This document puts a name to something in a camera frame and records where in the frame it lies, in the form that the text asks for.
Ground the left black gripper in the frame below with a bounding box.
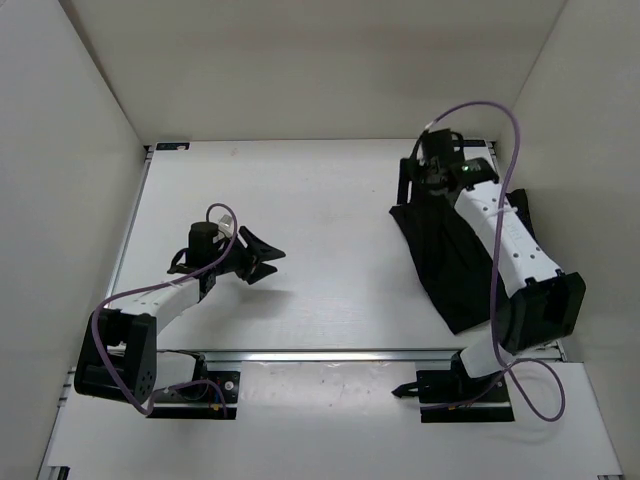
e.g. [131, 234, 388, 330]
[211, 224, 286, 284]

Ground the black skirt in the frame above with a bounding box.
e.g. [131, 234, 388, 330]
[388, 187, 537, 336]

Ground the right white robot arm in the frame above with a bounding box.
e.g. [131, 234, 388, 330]
[390, 154, 586, 403]

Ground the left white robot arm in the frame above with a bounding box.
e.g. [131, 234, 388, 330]
[74, 221, 286, 414]

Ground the right blue corner sticker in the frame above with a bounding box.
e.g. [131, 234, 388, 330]
[463, 139, 487, 148]

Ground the blue corner sticker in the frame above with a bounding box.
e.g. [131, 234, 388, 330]
[463, 139, 487, 148]
[155, 142, 190, 151]

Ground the left blue corner sticker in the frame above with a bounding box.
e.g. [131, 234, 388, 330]
[155, 142, 190, 151]

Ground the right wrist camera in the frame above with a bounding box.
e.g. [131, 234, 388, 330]
[421, 129, 464, 163]

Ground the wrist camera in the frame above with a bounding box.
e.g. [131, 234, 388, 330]
[186, 214, 234, 268]
[421, 129, 464, 163]

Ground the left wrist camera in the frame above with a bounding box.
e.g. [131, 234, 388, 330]
[186, 214, 234, 268]

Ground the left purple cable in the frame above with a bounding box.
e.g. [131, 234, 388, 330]
[92, 202, 238, 418]

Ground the purple cable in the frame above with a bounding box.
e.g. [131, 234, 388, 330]
[92, 202, 238, 418]
[419, 101, 567, 424]

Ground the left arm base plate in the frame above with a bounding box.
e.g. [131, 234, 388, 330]
[148, 355, 241, 421]

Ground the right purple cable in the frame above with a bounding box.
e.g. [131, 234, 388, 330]
[419, 101, 567, 424]

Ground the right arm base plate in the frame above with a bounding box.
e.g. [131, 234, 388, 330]
[416, 370, 515, 424]

